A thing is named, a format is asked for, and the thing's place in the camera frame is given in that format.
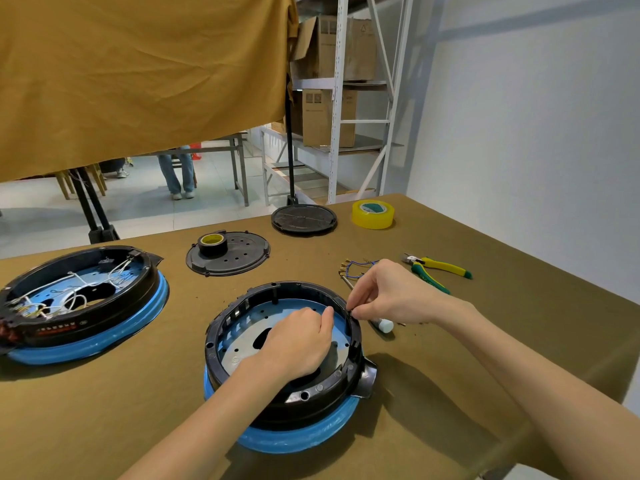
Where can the person's left hand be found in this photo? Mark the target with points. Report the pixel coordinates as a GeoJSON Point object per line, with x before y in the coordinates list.
{"type": "Point", "coordinates": [292, 344]}

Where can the person's right hand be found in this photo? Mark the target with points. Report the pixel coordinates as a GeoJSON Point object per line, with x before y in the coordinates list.
{"type": "Point", "coordinates": [400, 297]}

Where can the person's right thumb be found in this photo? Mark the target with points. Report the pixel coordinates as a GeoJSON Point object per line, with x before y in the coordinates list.
{"type": "Point", "coordinates": [370, 312]}

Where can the person's left thumb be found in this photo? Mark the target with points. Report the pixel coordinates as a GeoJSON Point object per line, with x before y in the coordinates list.
{"type": "Point", "coordinates": [327, 324]}

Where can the person's left forearm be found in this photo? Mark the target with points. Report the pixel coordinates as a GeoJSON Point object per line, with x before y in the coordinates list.
{"type": "Point", "coordinates": [210, 424]}

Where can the person's right forearm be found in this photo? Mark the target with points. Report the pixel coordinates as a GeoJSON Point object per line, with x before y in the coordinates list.
{"type": "Point", "coordinates": [540, 394]}

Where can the yellow green pliers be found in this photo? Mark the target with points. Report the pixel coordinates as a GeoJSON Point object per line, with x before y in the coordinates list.
{"type": "Point", "coordinates": [445, 267]}

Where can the yellow adhesive tape roll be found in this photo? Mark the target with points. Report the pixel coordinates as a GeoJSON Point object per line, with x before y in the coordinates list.
{"type": "Point", "coordinates": [372, 221]}

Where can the black round stand base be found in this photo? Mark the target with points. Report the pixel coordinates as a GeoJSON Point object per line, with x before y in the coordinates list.
{"type": "Point", "coordinates": [305, 222]}

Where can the black round perforated bottom plate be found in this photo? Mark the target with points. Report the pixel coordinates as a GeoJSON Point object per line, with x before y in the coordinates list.
{"type": "Point", "coordinates": [240, 257]}

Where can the olive brown table cloth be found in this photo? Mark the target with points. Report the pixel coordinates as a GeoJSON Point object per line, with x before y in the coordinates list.
{"type": "Point", "coordinates": [500, 319]}

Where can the small dark tape roll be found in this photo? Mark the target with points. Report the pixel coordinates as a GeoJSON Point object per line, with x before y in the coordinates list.
{"type": "Point", "coordinates": [212, 251]}

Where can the grey metal table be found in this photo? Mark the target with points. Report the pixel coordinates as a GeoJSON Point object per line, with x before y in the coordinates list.
{"type": "Point", "coordinates": [242, 169]}

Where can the black stand pole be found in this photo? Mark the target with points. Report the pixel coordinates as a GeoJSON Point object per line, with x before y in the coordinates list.
{"type": "Point", "coordinates": [290, 144]}

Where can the closed cardboard box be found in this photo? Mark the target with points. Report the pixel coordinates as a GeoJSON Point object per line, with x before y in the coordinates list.
{"type": "Point", "coordinates": [320, 119]}

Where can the white metal shelf rack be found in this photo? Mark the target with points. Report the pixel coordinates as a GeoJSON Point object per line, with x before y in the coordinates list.
{"type": "Point", "coordinates": [336, 94]}

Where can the black tripod legs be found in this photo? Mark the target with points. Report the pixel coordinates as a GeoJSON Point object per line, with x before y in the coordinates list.
{"type": "Point", "coordinates": [102, 229]}

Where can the open cardboard box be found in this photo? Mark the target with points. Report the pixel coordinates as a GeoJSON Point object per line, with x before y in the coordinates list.
{"type": "Point", "coordinates": [320, 49]}

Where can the wooden stool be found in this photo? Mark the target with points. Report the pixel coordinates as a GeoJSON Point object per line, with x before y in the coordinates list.
{"type": "Point", "coordinates": [65, 184]}

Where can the mustard cloth curtain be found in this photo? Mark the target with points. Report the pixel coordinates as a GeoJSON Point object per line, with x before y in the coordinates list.
{"type": "Point", "coordinates": [140, 69]}

